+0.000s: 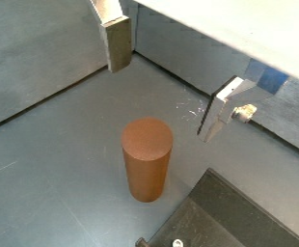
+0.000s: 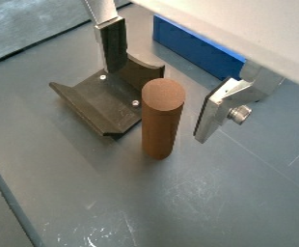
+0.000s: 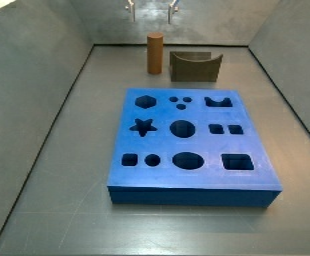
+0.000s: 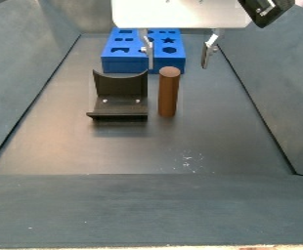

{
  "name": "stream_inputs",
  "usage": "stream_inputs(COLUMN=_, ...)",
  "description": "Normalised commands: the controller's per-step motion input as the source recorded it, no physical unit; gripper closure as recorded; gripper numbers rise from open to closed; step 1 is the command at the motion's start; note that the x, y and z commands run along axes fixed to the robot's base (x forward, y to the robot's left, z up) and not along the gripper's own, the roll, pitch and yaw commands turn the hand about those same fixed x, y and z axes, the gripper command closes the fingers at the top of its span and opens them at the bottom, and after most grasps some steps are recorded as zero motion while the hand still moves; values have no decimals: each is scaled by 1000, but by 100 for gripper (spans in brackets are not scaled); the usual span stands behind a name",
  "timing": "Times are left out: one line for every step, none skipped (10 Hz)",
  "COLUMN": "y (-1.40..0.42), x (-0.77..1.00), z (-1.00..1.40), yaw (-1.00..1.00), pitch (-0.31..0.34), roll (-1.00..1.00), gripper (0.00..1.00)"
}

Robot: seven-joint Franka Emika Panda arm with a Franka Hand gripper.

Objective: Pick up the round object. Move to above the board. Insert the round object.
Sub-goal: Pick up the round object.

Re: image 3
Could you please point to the brown round cylinder peg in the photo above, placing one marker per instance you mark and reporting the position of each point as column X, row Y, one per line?
column 153, row 52

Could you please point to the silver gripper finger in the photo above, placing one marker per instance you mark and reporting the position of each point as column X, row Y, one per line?
column 129, row 8
column 172, row 9

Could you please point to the dark olive curved block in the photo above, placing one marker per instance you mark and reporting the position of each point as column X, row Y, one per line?
column 193, row 66

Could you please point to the blue shape sorting board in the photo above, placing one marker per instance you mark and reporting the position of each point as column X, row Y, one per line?
column 187, row 150

